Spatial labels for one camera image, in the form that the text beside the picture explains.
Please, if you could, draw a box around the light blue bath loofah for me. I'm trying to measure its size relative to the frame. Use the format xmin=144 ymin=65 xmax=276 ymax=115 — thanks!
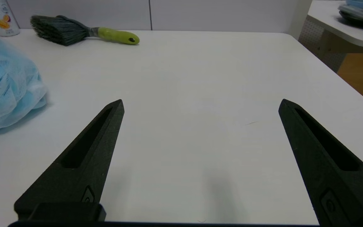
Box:
xmin=0 ymin=36 xmax=48 ymax=133

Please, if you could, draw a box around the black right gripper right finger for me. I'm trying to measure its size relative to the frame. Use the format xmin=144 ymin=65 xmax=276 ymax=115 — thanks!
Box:
xmin=278 ymin=98 xmax=363 ymax=227

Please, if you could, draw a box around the white spray bottle blue cap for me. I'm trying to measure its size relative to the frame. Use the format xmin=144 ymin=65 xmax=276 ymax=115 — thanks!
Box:
xmin=0 ymin=0 xmax=21 ymax=38

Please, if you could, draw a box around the white side table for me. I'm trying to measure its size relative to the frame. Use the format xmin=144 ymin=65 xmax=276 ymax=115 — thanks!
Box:
xmin=297 ymin=0 xmax=363 ymax=73

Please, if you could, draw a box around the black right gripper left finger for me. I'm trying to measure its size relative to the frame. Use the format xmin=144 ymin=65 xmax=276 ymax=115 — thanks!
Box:
xmin=14 ymin=99 xmax=125 ymax=222

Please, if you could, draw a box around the black brush green handle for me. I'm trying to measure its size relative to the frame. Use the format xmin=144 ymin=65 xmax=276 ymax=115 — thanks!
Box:
xmin=30 ymin=15 xmax=140 ymax=47

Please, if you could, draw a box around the black oval tray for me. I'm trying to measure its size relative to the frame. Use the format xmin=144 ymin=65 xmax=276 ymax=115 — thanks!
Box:
xmin=338 ymin=3 xmax=363 ymax=32

